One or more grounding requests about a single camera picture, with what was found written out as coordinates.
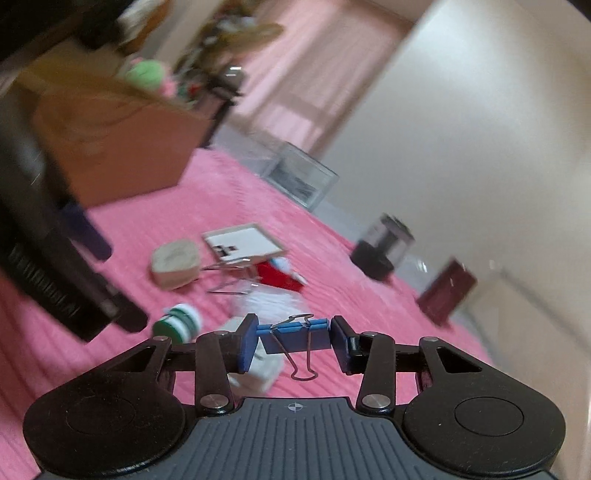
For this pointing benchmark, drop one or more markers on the red toy figurine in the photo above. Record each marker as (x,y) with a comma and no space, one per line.
(277,277)

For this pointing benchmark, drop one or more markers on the blue binder clip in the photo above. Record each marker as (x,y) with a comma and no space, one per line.
(295,339)

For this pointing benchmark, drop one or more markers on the pink blanket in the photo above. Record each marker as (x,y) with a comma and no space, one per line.
(138,230)

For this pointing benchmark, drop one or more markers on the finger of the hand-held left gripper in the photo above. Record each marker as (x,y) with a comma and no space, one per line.
(127,311)
(90,233)

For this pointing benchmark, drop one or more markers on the brown cardboard box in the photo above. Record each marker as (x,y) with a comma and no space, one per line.
(129,152)

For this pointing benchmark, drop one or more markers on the dark glass jar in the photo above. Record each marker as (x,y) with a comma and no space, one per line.
(381,249)

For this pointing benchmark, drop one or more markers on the green and white bottle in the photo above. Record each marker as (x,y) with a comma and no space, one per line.
(178,323)

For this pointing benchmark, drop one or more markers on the green plush toy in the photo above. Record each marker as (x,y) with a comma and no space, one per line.
(147,76)

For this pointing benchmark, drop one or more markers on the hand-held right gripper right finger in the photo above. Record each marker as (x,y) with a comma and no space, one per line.
(341,346)

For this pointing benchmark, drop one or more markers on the tan standing fan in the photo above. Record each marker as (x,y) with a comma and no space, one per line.
(258,32)

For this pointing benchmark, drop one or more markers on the small white box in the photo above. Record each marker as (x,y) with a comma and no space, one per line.
(258,369)

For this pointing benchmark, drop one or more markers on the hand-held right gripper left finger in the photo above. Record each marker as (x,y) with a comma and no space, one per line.
(247,342)

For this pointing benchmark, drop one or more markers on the white flat box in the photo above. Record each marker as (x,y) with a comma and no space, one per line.
(244,242)

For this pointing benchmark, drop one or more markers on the glass sand picture frame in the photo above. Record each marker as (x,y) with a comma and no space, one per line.
(300,177)

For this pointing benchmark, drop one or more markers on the pink curtain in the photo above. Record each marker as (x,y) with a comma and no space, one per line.
(314,60)

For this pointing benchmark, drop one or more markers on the maroon flask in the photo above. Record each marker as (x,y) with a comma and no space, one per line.
(448,290)

